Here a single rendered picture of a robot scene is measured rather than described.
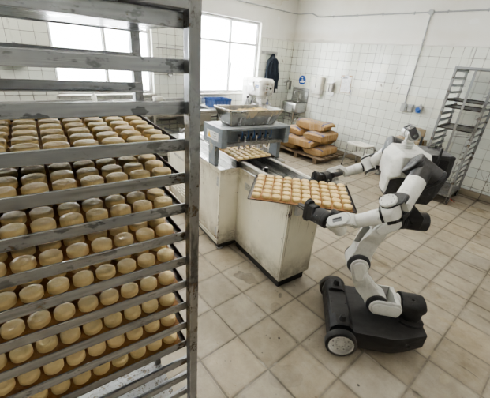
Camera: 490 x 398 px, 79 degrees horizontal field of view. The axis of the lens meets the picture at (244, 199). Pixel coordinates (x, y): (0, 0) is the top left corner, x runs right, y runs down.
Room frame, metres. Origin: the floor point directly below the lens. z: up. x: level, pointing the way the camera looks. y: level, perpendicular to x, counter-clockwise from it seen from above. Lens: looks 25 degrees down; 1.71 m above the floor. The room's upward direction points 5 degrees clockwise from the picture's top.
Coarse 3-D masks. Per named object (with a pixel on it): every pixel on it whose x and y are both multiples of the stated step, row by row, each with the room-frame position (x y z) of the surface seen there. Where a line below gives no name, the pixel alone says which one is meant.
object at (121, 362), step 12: (168, 336) 0.74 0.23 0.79; (144, 348) 0.69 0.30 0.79; (156, 348) 0.70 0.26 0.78; (120, 360) 0.64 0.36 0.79; (132, 360) 0.66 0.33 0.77; (96, 372) 0.60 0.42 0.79; (108, 372) 0.61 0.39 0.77; (60, 384) 0.55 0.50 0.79; (72, 384) 0.56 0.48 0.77; (84, 384) 0.57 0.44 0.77; (36, 396) 0.51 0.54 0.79; (48, 396) 0.52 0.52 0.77; (60, 396) 0.52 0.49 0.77
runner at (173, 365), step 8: (176, 360) 0.73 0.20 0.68; (184, 360) 0.73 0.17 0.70; (160, 368) 0.70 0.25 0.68; (168, 368) 0.69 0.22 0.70; (144, 376) 0.67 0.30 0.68; (152, 376) 0.66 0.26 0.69; (128, 384) 0.63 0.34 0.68; (136, 384) 0.63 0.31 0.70; (112, 392) 0.60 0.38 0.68; (120, 392) 0.60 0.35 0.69
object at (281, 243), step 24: (240, 168) 2.47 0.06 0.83; (264, 168) 2.36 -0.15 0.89; (240, 192) 2.44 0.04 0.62; (240, 216) 2.41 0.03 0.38; (264, 216) 2.13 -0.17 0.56; (288, 216) 1.92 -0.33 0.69; (240, 240) 2.39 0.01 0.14; (264, 240) 2.10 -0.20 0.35; (288, 240) 1.93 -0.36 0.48; (312, 240) 2.10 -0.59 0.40; (264, 264) 2.07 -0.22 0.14; (288, 264) 1.96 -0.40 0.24
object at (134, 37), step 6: (132, 36) 1.08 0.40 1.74; (138, 36) 1.09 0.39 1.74; (132, 42) 1.07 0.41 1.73; (138, 42) 1.09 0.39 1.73; (132, 48) 1.07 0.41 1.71; (138, 48) 1.09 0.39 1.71; (132, 72) 1.08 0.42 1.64; (138, 72) 1.08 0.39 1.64; (132, 78) 1.09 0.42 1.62; (138, 78) 1.08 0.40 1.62; (138, 96) 1.08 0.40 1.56; (156, 360) 1.08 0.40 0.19
